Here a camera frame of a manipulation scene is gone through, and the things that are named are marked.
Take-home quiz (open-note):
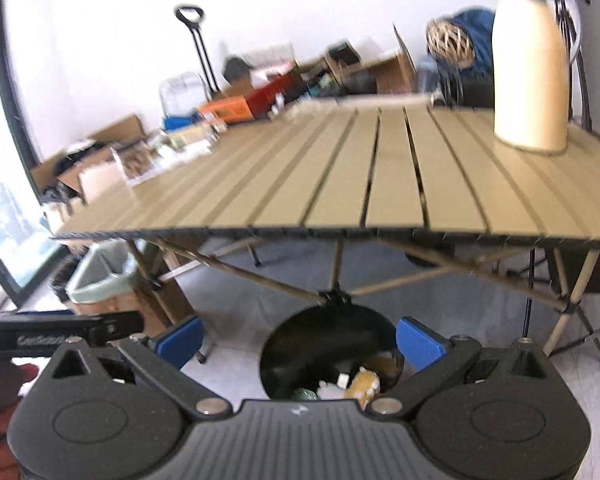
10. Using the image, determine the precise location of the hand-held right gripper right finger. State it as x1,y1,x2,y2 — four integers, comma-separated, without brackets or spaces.
365,316,551,417

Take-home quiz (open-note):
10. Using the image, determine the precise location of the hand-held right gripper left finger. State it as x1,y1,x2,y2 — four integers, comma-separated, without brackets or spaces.
50,315,231,417

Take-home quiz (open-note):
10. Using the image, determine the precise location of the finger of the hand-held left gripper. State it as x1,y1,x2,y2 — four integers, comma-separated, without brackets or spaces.
100,311,144,336

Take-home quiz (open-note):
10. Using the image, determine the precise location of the yellow plush toy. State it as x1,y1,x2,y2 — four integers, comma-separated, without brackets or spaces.
344,367,381,400

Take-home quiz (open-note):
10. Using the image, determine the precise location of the black round bin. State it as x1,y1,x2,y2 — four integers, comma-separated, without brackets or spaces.
258,303,406,402

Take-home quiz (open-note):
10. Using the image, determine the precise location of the person's left hand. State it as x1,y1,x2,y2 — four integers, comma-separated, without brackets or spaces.
0,361,42,480

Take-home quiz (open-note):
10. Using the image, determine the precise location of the cardboard box with green liner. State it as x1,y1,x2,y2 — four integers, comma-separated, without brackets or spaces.
66,240,193,326

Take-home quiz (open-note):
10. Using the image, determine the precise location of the open plain cardboard box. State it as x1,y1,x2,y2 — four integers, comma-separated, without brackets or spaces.
77,157,128,201

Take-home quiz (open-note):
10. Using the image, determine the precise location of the clear jar of nuts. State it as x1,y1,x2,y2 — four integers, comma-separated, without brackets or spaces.
115,144,153,183

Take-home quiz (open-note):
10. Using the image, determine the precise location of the cardboard box with dark clothes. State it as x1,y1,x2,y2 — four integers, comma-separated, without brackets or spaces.
30,114,148,206

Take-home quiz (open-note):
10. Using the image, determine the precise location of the small beige box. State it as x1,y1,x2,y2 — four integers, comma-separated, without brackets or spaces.
165,127,216,153

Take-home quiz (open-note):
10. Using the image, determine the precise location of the blue box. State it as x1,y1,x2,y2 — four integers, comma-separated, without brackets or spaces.
162,116,201,134

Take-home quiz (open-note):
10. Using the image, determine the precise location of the orange flat box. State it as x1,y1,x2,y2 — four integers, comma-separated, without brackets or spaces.
197,76,301,124

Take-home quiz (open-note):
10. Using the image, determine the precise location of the tall flap cardboard box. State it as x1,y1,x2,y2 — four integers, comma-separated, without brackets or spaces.
324,22,417,95

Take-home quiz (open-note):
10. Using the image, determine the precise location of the black bag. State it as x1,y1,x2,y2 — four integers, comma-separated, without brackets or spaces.
223,55,254,82

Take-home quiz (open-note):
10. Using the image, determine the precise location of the yellow thermos jug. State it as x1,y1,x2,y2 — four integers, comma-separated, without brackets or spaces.
490,0,583,153

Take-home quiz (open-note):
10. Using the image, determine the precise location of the black glossy box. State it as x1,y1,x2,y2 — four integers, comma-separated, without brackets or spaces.
325,42,362,67

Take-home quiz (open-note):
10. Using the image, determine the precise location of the wicker ball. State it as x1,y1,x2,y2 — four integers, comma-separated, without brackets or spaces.
426,18,477,69

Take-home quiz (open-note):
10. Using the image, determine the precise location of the dark blue backpack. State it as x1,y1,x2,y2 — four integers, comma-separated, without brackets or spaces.
450,6,497,83

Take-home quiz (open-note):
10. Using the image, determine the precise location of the white metal tube frame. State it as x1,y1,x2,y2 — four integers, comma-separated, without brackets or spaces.
158,73,210,118

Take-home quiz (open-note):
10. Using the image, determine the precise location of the black camera tripod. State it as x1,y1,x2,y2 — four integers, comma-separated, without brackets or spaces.
555,0,600,131

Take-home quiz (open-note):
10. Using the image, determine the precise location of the black trolley handle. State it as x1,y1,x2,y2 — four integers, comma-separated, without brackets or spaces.
174,4,220,98

